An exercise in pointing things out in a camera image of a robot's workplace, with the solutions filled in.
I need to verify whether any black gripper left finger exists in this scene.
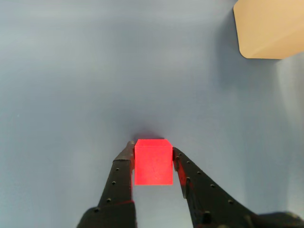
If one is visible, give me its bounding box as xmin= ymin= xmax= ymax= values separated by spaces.
xmin=76 ymin=140 xmax=138 ymax=228

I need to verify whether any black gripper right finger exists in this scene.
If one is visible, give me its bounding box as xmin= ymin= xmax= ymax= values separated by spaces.
xmin=172 ymin=146 xmax=261 ymax=228

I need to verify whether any red cube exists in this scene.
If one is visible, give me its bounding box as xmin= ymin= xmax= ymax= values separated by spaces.
xmin=134 ymin=139 xmax=174 ymax=186

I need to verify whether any beige plastic box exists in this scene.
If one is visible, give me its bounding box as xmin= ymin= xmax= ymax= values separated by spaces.
xmin=233 ymin=0 xmax=304 ymax=60

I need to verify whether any grey table mat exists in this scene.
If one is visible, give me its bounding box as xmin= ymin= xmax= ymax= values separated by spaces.
xmin=0 ymin=0 xmax=304 ymax=228

